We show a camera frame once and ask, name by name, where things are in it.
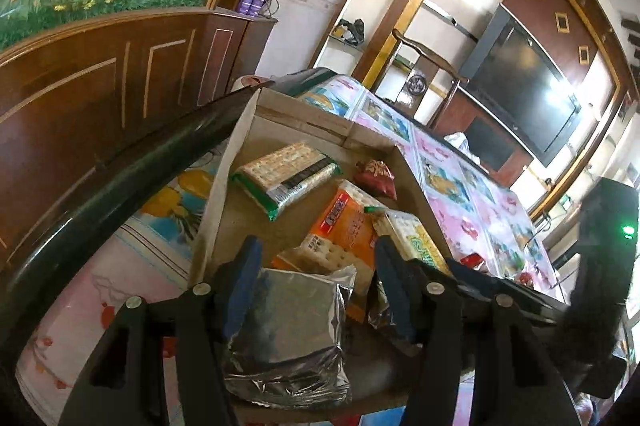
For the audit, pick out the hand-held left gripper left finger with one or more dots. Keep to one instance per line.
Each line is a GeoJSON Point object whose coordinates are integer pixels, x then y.
{"type": "Point", "coordinates": [242, 286]}

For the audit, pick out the yellow green cracker packet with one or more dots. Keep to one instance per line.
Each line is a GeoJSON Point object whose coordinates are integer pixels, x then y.
{"type": "Point", "coordinates": [412, 238]}

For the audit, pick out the aquarium with wooden cabinet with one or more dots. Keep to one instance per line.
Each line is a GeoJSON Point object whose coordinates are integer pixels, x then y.
{"type": "Point", "coordinates": [100, 96]}

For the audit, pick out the black bag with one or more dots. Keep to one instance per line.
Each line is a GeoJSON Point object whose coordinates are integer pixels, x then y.
{"type": "Point", "coordinates": [350, 31]}

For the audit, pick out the small red snack packet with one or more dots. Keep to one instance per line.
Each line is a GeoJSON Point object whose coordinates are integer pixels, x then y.
{"type": "Point", "coordinates": [375, 173]}

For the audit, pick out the cardboard box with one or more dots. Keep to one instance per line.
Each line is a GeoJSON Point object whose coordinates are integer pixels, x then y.
{"type": "Point", "coordinates": [250, 216]}

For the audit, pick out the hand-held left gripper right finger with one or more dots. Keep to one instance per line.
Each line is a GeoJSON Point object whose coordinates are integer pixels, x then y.
{"type": "Point", "coordinates": [395, 296]}

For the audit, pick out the dark wooden chair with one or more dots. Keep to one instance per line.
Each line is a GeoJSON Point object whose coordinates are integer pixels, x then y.
{"type": "Point", "coordinates": [425, 76]}

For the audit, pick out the white plastic bag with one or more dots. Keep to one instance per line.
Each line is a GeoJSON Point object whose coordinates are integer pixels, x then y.
{"type": "Point", "coordinates": [457, 140]}

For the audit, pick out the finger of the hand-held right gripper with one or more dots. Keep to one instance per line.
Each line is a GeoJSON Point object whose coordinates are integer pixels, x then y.
{"type": "Point", "coordinates": [530, 298]}

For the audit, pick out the silver foil snack packet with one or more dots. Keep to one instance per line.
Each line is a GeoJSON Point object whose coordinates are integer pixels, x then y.
{"type": "Point", "coordinates": [295, 321]}

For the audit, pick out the black flat television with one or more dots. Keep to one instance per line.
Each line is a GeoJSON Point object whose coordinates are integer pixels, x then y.
{"type": "Point", "coordinates": [525, 91]}

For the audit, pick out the orange cracker packet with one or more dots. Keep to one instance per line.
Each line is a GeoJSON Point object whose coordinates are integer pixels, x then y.
{"type": "Point", "coordinates": [340, 226]}

